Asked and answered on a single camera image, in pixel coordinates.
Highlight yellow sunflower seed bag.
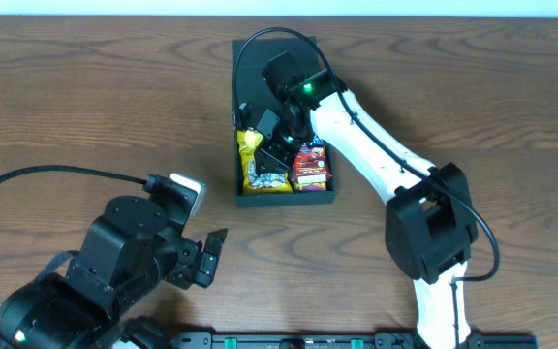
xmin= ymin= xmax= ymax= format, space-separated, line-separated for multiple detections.
xmin=236 ymin=129 xmax=294 ymax=196

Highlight red Hello Panda box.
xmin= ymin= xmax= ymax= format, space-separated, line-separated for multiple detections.
xmin=292 ymin=136 xmax=332 ymax=192

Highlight black gift box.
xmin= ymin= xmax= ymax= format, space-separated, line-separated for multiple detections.
xmin=233 ymin=37 xmax=336 ymax=208

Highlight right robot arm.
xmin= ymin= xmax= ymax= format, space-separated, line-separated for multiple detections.
xmin=232 ymin=65 xmax=477 ymax=348

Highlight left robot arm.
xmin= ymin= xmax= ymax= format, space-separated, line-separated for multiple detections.
xmin=0 ymin=196 xmax=228 ymax=348

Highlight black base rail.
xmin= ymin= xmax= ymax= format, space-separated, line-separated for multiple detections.
xmin=113 ymin=331 xmax=538 ymax=349

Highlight left black cable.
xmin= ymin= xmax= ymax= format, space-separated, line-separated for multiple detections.
xmin=0 ymin=164 xmax=164 ymax=219

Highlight black cable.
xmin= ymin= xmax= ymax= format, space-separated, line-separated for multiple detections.
xmin=0 ymin=164 xmax=164 ymax=219
xmin=232 ymin=26 xmax=502 ymax=283

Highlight right black cable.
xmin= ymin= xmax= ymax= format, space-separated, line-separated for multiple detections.
xmin=232 ymin=26 xmax=502 ymax=283

